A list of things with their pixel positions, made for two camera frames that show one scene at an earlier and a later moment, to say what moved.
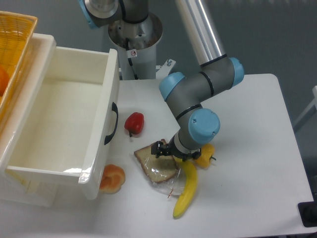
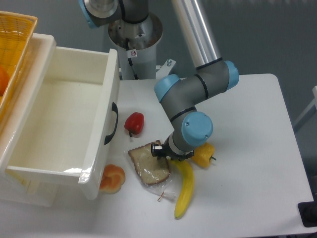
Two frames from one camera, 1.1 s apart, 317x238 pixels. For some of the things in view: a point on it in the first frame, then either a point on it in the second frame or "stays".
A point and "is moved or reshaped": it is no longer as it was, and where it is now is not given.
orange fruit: [4, 79] stays
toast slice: [164, 172] is moved or reshaped
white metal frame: [314, 102] stays
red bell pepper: [134, 122] stays
